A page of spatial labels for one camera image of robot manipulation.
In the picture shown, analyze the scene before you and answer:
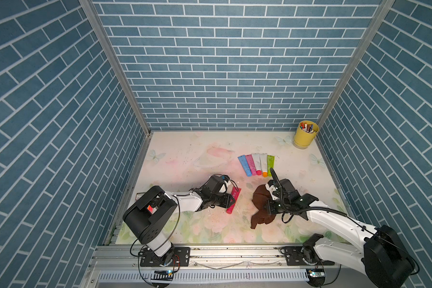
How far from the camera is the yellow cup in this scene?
1068mm

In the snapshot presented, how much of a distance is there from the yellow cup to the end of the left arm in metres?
0.60

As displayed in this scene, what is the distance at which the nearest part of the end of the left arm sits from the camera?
702 millimetres
